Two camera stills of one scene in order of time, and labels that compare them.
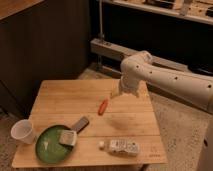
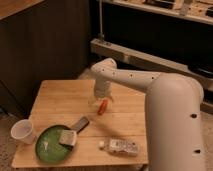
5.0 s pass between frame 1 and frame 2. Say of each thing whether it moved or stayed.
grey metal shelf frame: stayed
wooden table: stayed
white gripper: moved
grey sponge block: stayed
